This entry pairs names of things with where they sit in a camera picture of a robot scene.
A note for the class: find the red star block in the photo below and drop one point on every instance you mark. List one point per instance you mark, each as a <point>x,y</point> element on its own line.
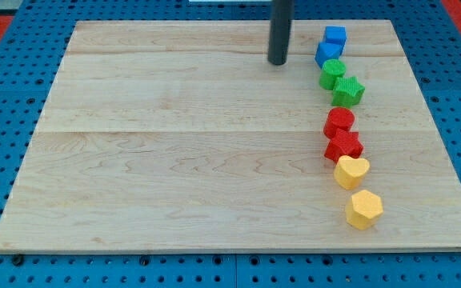
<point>344,143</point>

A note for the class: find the green cylinder block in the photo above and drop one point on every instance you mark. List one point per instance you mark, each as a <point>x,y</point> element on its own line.
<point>330,71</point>

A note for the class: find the yellow heart block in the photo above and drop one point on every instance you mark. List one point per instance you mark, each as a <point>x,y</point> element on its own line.
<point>349,172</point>

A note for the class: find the green star block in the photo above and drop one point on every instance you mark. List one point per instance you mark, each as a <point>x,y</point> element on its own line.
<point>347,92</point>

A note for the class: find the red cylinder block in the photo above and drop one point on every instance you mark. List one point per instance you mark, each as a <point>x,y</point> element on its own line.
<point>338,118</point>

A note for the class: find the blue triangular block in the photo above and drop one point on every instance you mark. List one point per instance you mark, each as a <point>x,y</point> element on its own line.
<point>326,51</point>

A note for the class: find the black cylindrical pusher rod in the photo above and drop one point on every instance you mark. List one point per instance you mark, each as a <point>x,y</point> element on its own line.
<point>280,31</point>

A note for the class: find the blue cube block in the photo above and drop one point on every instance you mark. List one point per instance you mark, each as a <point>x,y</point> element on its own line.
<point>335,35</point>

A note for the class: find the yellow hexagon block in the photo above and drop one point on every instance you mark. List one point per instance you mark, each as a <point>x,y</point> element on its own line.
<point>363,209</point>

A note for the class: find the light wooden board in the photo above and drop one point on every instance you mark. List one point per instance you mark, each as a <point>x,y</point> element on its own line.
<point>179,137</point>

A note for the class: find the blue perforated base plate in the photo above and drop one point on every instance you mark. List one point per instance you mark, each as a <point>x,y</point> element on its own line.
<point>33,37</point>

